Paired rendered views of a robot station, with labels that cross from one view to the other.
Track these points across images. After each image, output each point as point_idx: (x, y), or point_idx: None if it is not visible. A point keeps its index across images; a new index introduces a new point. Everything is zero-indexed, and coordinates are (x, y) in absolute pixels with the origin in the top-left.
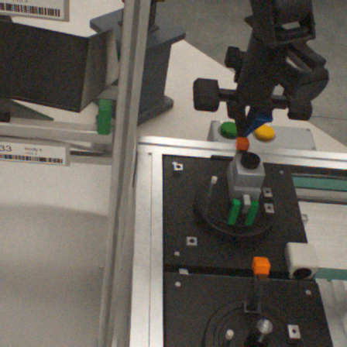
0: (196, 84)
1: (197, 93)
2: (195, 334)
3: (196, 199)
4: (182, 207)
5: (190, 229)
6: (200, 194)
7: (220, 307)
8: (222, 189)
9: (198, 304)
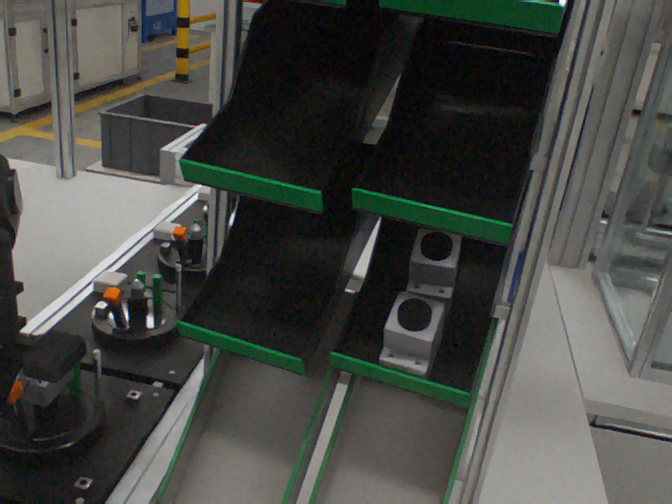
0: (66, 353)
1: (78, 341)
2: (178, 341)
3: (97, 423)
4: (114, 439)
5: (122, 413)
6: (86, 428)
7: (142, 352)
8: (49, 429)
9: (161, 357)
